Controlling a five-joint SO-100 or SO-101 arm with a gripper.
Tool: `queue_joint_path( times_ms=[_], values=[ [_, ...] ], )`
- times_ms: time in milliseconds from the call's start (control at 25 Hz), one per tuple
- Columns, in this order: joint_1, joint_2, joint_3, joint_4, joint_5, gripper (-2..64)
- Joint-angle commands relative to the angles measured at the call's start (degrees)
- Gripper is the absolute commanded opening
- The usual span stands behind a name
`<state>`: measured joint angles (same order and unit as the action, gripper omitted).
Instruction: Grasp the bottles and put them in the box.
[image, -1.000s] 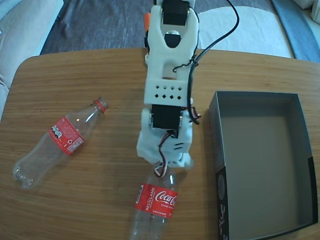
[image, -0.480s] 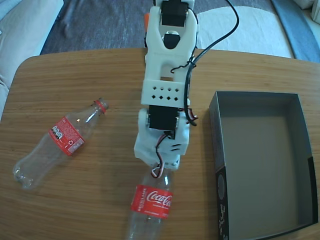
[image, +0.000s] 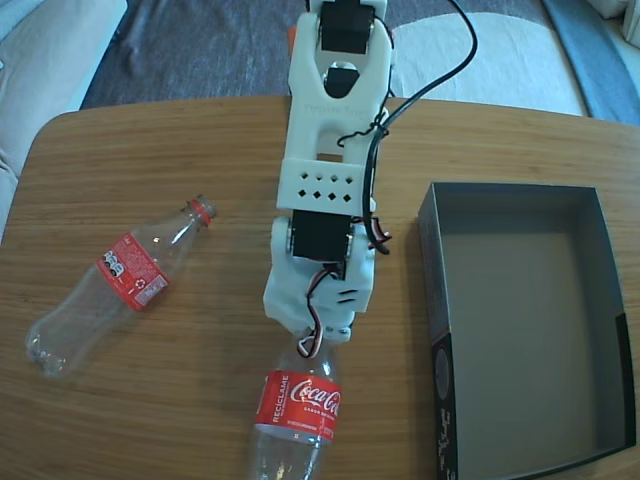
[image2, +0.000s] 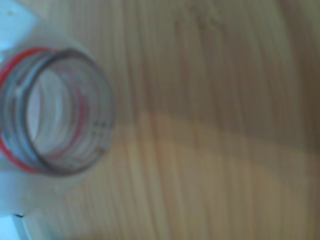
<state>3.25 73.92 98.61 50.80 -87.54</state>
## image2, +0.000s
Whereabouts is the clear bottle with red label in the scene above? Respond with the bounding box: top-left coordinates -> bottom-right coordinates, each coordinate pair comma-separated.
0,46 -> 116,178

